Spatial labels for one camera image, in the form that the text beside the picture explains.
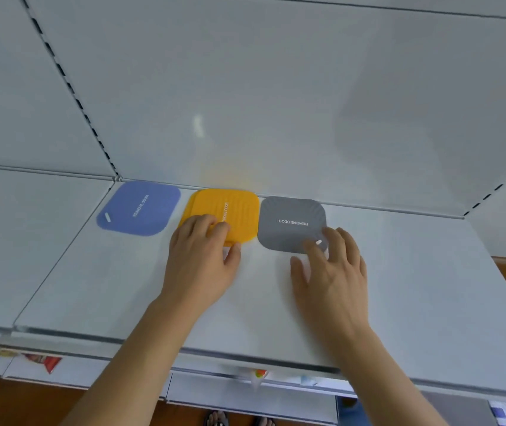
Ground wide white metal shelf board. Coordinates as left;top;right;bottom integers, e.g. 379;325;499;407
13;177;506;397

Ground person's right hand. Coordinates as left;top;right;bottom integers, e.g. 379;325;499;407
290;226;372;347

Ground white lower shelf board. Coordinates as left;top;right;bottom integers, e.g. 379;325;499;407
0;339;358;425

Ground person's right forearm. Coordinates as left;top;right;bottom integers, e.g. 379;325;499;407
319;326;450;426

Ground white slotted shelf upright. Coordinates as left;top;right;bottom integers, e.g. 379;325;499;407
463;159;506;217
17;0;119;179

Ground red and white packet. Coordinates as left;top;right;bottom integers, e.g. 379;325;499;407
21;353;63;374

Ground person's left hand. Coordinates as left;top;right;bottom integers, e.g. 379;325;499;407
155;214;241;317

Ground narrow white metal shelf board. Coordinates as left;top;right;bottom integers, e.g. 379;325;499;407
0;163;117;338

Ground yellow square silicone mat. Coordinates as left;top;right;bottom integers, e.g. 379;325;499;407
178;188;261;247

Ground person's left forearm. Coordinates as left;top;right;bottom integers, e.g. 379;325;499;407
59;299;218;426

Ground blue square silicone mat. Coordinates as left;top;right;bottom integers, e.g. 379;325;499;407
97;180;181;237

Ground person's blue trouser leg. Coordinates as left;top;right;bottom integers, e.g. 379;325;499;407
336;396;371;426

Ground orange and white packet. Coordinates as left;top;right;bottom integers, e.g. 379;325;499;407
237;368;272;393

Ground grey square silicone mat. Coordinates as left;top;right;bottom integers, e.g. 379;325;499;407
257;196;328;254

